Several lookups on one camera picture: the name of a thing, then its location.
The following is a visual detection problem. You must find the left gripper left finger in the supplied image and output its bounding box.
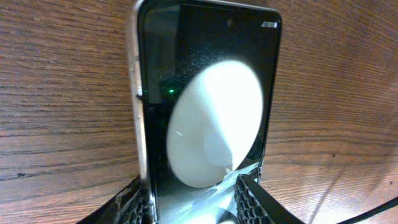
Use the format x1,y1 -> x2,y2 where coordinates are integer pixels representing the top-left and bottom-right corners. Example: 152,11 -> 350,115
77,175 -> 155,224

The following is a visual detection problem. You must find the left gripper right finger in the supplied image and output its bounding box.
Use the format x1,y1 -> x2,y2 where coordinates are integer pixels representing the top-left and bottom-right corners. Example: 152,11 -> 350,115
234,174 -> 303,224

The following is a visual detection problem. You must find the black smartphone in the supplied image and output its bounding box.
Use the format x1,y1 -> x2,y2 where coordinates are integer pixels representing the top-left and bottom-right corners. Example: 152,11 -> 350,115
127,1 -> 282,223

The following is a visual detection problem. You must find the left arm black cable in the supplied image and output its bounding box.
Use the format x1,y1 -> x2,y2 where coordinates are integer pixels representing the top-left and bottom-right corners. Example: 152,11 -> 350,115
337,195 -> 398,224

